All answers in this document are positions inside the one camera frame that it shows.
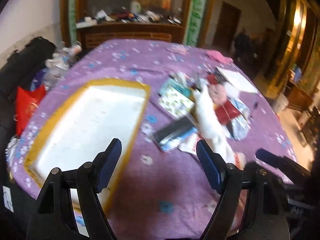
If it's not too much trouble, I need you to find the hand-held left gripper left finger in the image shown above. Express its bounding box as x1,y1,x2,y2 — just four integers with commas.
26,138,122,240

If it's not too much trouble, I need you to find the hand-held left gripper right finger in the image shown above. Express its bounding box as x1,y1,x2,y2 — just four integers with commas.
196,139,290,240

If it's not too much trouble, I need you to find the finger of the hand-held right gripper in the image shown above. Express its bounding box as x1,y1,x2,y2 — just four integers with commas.
255,148,311,178

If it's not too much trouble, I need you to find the white foam box yellow tape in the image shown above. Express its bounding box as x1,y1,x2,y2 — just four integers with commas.
24,79,152,212

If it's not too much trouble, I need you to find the white fluffy cloth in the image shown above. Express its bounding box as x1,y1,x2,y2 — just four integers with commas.
192,84,236,166

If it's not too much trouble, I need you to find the white plastic bag red print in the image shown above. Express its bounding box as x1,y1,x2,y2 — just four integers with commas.
178,134,247,168

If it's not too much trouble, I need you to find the purple floral tablecloth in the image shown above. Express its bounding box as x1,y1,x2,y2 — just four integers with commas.
6,39,298,233

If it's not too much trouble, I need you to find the white desiccant packet blue print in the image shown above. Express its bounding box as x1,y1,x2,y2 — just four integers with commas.
225,98,251,141

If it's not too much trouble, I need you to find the black and blue packet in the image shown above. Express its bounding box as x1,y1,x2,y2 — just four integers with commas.
152,118,198,152

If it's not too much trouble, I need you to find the wooden side furniture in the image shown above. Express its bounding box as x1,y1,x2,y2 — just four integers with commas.
287,79,313,111

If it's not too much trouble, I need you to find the pink fluffy cloth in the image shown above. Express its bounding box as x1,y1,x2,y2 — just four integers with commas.
209,83,227,105

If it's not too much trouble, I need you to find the green patterned tissue packet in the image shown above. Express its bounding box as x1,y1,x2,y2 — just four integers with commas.
159,78,196,118

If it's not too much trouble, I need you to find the white notepad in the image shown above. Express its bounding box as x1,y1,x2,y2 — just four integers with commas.
216,66,258,95

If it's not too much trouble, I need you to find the small red packet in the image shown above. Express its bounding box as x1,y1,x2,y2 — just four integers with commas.
207,73,221,86

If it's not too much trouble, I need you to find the pile of plastic bottles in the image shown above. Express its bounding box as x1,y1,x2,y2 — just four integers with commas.
44,44,83,81

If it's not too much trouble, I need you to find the wooden cabinet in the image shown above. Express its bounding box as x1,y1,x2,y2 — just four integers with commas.
59,0,221,51

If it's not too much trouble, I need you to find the black bag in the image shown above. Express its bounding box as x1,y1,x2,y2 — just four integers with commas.
0,36,57,113

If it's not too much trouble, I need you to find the wooden door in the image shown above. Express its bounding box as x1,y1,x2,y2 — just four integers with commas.
218,1,242,53

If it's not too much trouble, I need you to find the clutter on cabinet shelf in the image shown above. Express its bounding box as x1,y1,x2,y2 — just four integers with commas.
75,1,183,30

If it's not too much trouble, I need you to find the green bamboo painted panel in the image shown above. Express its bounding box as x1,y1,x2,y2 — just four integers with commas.
68,0,77,46
187,0,213,47

